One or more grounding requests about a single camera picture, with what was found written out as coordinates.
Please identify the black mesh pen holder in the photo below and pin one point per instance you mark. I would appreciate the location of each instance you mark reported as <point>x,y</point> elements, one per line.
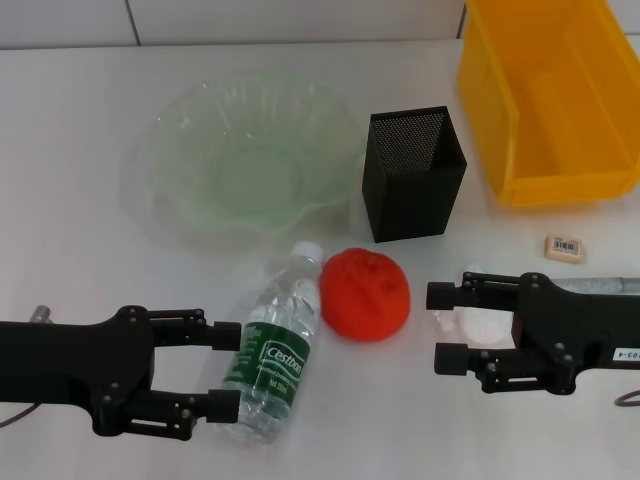
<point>415,200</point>

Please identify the wavy clear glass fruit plate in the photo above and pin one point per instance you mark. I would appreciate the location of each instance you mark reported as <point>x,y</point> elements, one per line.
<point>250,160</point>

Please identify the orange fruit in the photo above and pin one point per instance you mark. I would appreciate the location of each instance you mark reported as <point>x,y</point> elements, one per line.
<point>365,295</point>

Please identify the white paper ball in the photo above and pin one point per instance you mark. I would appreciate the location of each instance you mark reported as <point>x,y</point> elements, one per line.
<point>480,325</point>

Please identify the gray pen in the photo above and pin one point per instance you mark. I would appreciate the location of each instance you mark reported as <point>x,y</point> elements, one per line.
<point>595,285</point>

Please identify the beige eraser with barcode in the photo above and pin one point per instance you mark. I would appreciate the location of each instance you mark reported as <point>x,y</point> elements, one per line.
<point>565,247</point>

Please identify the clear green-label water bottle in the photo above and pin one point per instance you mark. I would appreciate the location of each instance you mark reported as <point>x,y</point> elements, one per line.
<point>280,350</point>

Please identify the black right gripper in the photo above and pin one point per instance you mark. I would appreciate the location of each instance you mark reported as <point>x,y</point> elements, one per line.
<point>575,325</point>

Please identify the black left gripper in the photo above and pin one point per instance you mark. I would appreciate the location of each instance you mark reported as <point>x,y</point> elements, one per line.
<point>75,360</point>

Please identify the yellow plastic bin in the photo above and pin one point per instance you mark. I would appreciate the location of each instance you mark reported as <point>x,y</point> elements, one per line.
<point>550,125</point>

